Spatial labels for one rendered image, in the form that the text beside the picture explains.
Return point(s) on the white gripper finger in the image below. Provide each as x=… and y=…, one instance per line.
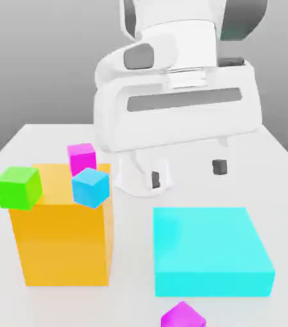
x=155, y=180
x=219, y=167

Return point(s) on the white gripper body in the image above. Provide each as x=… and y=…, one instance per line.
x=184, y=125

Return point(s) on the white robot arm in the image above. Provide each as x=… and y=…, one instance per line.
x=182, y=38

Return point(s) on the small blue cube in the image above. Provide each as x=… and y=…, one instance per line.
x=90, y=189

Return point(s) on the small magenta cube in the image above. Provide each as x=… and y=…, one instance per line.
x=81, y=158
x=182, y=316

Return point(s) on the small green cube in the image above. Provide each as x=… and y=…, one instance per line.
x=16, y=189

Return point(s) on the large cyan box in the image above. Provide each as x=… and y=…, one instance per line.
x=210, y=250

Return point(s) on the large orange box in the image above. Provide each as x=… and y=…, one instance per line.
x=62, y=242

